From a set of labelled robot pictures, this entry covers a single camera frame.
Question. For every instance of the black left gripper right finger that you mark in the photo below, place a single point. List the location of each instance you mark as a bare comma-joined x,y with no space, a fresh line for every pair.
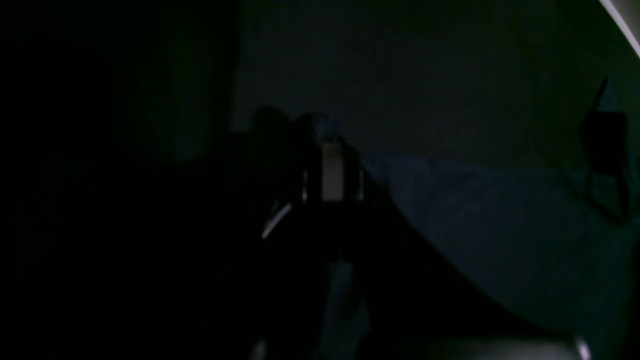
393,296

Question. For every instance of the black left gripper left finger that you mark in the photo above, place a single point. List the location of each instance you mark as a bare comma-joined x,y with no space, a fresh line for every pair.
268,295

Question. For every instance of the dark grey t-shirt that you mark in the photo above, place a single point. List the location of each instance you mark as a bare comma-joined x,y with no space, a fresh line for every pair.
469,112

